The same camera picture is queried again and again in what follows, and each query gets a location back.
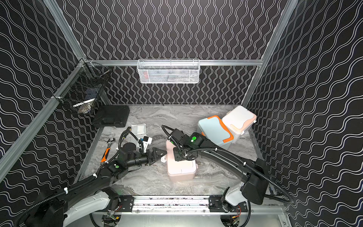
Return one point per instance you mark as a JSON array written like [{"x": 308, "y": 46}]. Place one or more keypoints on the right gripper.
[{"x": 177, "y": 158}]

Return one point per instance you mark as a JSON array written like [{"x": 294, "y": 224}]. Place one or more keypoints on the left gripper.
[{"x": 151, "y": 156}]

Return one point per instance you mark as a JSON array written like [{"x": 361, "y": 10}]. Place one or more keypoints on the white gauze packet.
[
  {"x": 140, "y": 136},
  {"x": 139, "y": 129}
]

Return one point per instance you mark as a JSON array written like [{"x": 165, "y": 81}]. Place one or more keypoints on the blue orange first aid box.
[{"x": 214, "y": 129}]

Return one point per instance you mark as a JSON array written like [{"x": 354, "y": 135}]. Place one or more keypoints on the white pink first aid box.
[{"x": 239, "y": 121}]

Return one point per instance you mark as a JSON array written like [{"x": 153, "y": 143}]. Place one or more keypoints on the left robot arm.
[{"x": 93, "y": 193}]

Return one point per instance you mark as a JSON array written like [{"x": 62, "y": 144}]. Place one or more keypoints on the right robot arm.
[{"x": 255, "y": 184}]

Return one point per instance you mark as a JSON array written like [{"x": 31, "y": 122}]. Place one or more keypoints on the black plastic tool case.
[{"x": 111, "y": 116}]

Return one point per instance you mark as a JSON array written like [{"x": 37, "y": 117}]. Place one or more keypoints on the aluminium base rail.
[{"x": 152, "y": 205}]

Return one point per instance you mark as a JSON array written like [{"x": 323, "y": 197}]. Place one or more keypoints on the orange handled adjustable wrench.
[{"x": 110, "y": 142}]

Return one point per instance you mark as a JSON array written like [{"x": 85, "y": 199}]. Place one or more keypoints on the white wire wall basket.
[{"x": 168, "y": 71}]

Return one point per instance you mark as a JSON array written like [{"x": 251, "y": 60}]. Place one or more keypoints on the black wire wall basket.
[{"x": 83, "y": 94}]

